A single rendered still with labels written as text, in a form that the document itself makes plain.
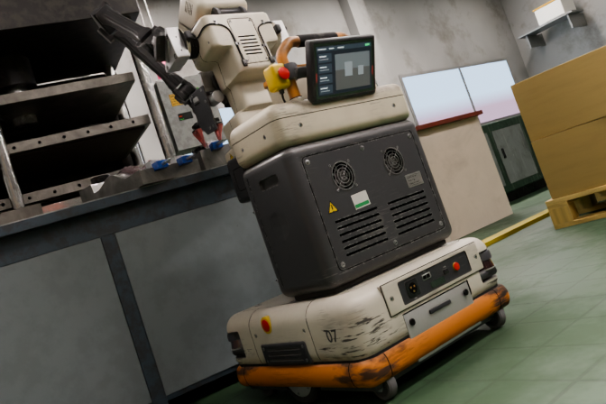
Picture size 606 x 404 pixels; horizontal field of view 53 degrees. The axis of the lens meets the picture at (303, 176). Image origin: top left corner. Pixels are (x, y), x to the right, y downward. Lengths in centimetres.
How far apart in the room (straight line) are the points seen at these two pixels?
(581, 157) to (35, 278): 271
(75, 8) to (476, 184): 329
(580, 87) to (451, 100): 646
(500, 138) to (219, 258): 489
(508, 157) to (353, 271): 532
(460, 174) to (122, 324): 335
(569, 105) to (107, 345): 258
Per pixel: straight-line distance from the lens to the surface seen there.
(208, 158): 246
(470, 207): 501
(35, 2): 336
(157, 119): 325
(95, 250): 229
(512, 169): 688
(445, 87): 993
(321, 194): 164
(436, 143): 491
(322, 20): 869
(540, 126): 365
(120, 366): 230
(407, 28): 985
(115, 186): 243
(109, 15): 245
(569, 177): 362
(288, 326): 174
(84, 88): 334
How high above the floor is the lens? 48
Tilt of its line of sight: 4 degrees up
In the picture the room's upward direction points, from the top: 19 degrees counter-clockwise
